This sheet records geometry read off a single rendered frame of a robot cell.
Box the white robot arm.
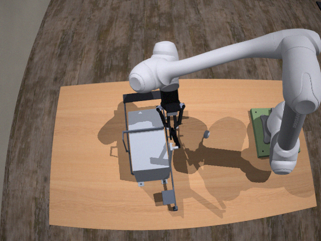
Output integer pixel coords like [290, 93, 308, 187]
[128, 29, 321, 175]

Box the grey cylinder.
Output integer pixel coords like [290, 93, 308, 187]
[203, 131, 210, 139]

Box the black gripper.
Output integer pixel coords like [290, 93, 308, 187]
[156, 89, 186, 140]

